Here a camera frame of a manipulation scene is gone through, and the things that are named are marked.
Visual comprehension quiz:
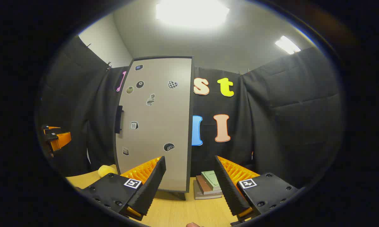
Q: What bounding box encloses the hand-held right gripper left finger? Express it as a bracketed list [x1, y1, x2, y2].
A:
[79, 156, 167, 221]

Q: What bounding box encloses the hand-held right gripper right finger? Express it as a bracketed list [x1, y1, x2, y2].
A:
[214, 155, 300, 223]

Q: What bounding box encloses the black door handle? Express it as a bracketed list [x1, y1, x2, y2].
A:
[115, 106, 123, 134]

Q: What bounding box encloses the grey cabinet door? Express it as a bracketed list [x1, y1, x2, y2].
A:
[115, 57, 193, 192]

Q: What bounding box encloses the dark grey cabinet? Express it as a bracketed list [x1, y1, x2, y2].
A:
[114, 56, 195, 201]

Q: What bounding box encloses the brown book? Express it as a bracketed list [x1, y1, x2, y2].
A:
[196, 175, 221, 195]

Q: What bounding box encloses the grey book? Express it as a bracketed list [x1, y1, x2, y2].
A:
[193, 179, 223, 200]

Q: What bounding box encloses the yellow round bun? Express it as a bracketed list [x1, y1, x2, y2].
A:
[98, 165, 118, 178]

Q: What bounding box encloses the black backdrop cloth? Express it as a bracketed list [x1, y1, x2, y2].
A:
[35, 35, 344, 189]

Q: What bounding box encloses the small ceiling light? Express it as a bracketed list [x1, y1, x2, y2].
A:
[275, 35, 301, 55]

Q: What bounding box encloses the large ceiling light panel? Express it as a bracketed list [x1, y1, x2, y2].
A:
[156, 0, 230, 29]

